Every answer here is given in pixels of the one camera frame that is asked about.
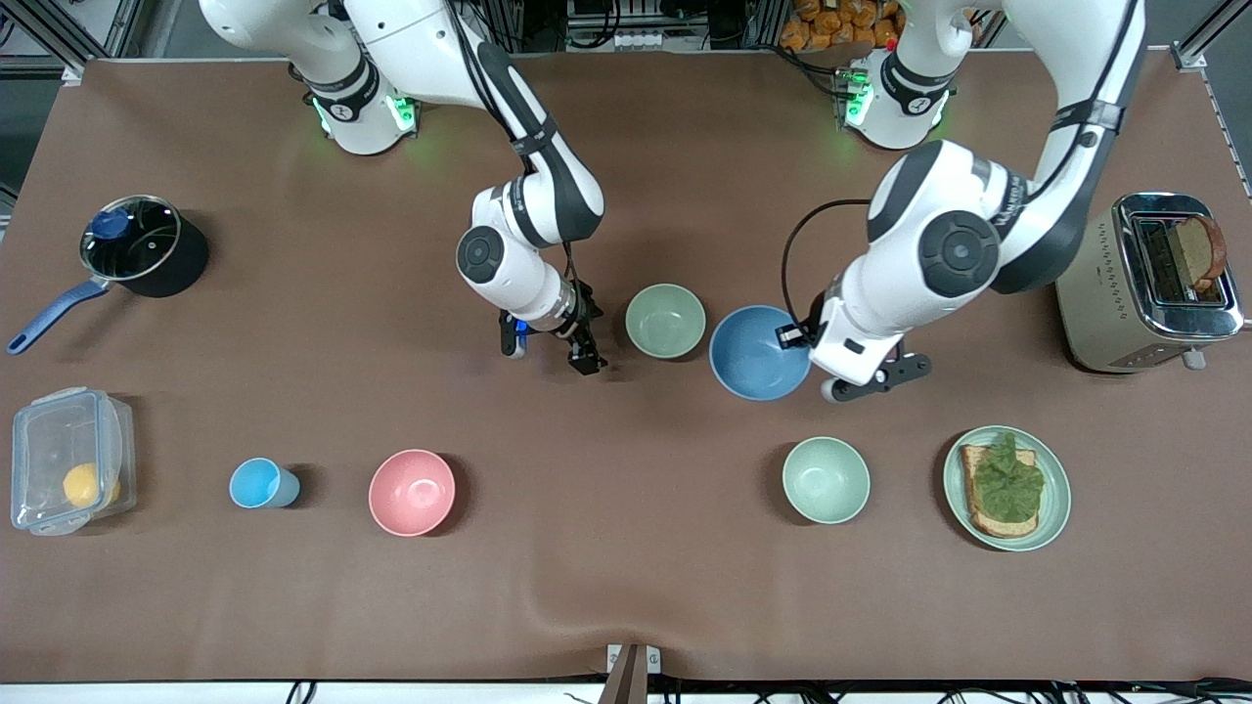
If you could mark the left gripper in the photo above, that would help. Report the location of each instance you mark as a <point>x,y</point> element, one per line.
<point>794,334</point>

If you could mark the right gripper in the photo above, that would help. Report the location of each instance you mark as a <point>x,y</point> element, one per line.
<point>579,320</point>

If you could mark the blue bowl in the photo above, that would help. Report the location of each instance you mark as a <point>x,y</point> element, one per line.
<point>758,354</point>

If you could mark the light green bowl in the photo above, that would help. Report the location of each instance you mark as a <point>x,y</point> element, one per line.
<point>826,480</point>
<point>665,321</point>

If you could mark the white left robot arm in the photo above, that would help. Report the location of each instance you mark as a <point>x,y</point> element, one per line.
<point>929,196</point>

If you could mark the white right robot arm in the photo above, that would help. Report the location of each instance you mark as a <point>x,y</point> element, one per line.
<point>421,39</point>

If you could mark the pink bowl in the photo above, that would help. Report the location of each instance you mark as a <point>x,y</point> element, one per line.
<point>412,493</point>

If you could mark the green lettuce leaf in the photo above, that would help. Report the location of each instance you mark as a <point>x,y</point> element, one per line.
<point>1007,484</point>

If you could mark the toast slice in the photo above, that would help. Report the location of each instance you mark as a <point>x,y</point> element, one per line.
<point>998,526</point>

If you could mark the silver beige toaster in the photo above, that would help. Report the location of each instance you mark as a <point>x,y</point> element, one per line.
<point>1095,303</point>

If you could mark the light green plate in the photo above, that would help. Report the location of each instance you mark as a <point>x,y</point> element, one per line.
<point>1056,489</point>

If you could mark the bag of orange buns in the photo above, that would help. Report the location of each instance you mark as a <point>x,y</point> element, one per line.
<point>831,24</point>

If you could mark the small white socket strip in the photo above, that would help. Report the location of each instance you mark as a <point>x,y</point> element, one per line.
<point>638,41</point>

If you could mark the light blue cup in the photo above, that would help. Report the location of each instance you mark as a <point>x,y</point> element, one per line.
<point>256,483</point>

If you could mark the brown bread slice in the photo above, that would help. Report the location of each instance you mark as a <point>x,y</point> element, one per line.
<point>1198,254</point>

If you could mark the glass pan lid blue knob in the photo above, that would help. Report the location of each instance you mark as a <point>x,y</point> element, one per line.
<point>132,240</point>

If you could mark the yellow lemon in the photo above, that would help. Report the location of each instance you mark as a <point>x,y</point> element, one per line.
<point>83,485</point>

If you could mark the clear plastic food container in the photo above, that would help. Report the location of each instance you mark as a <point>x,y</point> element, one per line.
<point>49,440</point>

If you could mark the metal table edge bracket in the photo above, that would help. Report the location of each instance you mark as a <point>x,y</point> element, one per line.
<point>633,665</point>

